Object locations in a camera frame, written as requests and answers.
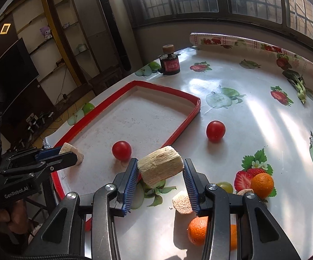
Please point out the green grape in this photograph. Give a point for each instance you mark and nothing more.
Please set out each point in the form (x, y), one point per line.
(226, 186)

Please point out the white standing air conditioner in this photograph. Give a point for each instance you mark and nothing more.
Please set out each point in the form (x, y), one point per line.
(116, 24)

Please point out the black television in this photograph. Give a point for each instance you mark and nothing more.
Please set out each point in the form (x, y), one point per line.
(10, 67)

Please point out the red rimmed tray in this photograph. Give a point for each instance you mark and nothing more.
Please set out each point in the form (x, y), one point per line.
(134, 113)

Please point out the fruit print tablecloth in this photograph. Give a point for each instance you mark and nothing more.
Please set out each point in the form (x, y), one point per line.
(254, 108)

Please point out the orange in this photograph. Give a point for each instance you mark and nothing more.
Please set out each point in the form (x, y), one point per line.
(198, 230)
(262, 185)

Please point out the wooden shelf cabinet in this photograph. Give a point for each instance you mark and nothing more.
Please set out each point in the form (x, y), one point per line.
(64, 46)

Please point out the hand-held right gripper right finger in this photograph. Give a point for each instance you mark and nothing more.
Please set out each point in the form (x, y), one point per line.
(191, 192)

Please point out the black jar with red label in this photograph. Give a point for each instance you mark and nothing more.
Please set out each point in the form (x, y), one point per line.
(170, 63)

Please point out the purple plush toy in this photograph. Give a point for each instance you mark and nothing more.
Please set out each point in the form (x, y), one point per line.
(46, 33)

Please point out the person's left hand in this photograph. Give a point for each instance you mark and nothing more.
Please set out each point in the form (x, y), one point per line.
(18, 218)

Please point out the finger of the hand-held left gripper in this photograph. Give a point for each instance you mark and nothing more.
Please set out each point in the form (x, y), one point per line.
(61, 159)
(48, 152)

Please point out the green bok choy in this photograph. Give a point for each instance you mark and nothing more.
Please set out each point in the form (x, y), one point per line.
(298, 85)

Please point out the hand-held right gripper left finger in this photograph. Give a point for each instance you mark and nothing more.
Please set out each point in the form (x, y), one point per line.
(129, 185)

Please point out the large wafer biscuit block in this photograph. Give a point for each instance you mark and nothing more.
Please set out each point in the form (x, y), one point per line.
(160, 169)

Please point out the red tomato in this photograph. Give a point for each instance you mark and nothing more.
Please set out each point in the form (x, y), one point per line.
(215, 131)
(121, 150)

